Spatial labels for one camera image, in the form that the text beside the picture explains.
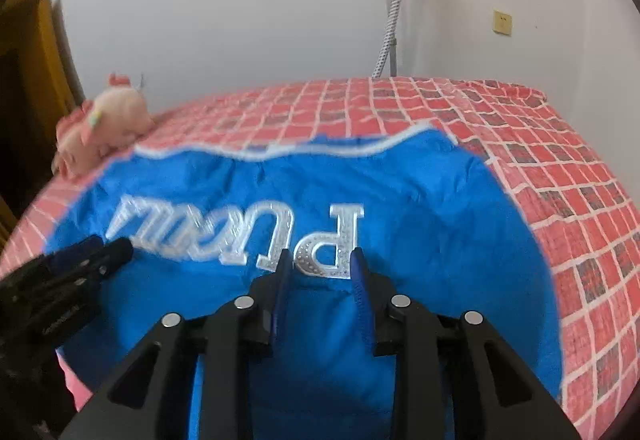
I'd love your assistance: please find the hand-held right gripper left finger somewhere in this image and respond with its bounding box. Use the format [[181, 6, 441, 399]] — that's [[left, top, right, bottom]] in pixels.
[[60, 248, 293, 440]]

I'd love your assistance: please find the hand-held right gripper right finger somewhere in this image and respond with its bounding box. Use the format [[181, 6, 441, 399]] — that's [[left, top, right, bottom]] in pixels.
[[349, 247, 584, 440]]

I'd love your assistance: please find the pink plush unicorn toy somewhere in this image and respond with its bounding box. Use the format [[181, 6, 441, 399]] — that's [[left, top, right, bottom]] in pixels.
[[51, 72, 157, 179]]

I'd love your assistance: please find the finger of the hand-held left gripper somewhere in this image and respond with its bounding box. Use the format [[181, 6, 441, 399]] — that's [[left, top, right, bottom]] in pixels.
[[44, 236, 105, 273], [70, 238, 135, 283]]

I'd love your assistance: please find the yellow wall socket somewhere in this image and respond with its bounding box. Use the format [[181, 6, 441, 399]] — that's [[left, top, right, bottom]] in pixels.
[[492, 9, 514, 37]]

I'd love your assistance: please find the bed with red checked sheet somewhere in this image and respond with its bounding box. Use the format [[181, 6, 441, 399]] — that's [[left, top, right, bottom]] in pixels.
[[0, 76, 640, 440]]

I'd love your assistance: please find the blue puffer jacket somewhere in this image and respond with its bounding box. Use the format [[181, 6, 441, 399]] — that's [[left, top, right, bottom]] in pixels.
[[45, 127, 564, 440]]

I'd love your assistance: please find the wooden door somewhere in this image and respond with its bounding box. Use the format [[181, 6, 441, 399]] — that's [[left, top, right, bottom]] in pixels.
[[0, 0, 87, 241]]

